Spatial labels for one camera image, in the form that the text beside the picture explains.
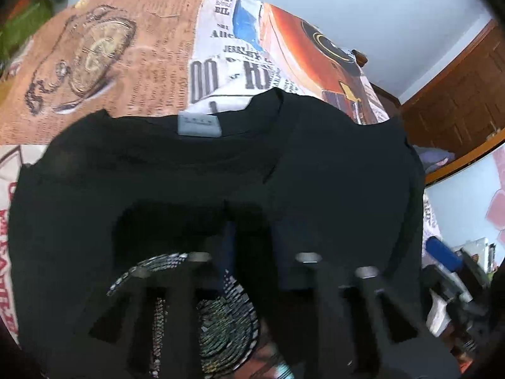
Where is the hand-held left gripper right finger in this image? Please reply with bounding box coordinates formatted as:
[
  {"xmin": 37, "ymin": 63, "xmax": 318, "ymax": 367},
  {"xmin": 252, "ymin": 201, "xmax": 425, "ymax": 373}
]
[{"xmin": 272, "ymin": 221, "xmax": 460, "ymax": 379}]

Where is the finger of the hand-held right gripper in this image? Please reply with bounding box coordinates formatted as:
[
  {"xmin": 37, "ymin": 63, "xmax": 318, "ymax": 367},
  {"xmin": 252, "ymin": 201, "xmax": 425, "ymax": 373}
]
[{"xmin": 424, "ymin": 236, "xmax": 488, "ymax": 304}]

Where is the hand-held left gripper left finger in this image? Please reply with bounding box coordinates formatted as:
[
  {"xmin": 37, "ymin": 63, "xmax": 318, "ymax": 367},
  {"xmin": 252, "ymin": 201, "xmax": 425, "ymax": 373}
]
[{"xmin": 59, "ymin": 221, "xmax": 238, "ymax": 379}]

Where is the black t-shirt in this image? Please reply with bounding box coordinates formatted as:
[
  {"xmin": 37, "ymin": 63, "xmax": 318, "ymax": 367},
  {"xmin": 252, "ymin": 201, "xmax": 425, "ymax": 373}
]
[{"xmin": 8, "ymin": 89, "xmax": 427, "ymax": 379}]

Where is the pink object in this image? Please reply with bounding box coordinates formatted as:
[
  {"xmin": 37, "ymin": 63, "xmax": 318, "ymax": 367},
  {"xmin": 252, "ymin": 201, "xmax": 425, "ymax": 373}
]
[{"xmin": 485, "ymin": 187, "xmax": 505, "ymax": 230}]

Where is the grey purple cloth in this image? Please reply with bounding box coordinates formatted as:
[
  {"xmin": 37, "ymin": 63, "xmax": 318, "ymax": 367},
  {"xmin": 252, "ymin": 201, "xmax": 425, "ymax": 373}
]
[{"xmin": 414, "ymin": 146, "xmax": 455, "ymax": 174}]

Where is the wooden wardrobe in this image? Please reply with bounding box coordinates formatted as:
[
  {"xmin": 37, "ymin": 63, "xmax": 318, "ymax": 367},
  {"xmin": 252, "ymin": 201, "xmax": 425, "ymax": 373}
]
[{"xmin": 398, "ymin": 20, "xmax": 505, "ymax": 162}]

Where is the printed blanket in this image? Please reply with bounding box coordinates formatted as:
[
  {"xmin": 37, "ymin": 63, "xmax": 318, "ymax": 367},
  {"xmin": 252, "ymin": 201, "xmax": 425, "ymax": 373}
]
[{"xmin": 0, "ymin": 0, "xmax": 443, "ymax": 348}]

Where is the green bag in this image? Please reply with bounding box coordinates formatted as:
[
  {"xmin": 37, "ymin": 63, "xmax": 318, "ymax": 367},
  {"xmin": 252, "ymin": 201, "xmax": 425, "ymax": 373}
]
[{"xmin": 0, "ymin": 0, "xmax": 60, "ymax": 69}]

